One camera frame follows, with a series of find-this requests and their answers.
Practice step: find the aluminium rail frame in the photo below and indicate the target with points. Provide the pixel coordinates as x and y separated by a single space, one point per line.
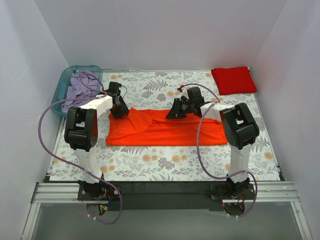
166 211

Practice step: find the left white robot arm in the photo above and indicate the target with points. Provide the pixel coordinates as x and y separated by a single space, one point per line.
81 128

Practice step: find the orange t shirt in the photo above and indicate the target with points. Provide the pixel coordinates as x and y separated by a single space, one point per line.
150 127

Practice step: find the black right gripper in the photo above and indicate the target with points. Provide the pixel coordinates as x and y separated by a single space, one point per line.
180 107

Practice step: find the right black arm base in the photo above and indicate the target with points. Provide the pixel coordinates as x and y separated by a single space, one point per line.
228 190

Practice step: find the crumpled lavender t shirt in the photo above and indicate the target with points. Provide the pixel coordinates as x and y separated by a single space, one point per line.
81 87

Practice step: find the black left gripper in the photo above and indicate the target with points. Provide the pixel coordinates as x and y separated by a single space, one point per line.
119 108

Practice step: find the teal plastic bin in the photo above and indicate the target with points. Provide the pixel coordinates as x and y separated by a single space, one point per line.
67 74

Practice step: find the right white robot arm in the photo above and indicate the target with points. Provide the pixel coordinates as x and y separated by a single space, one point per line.
239 128

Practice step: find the folded red t shirt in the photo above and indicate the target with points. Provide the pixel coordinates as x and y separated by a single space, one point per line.
234 80

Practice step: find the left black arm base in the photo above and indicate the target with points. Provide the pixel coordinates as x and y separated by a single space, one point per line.
97 191

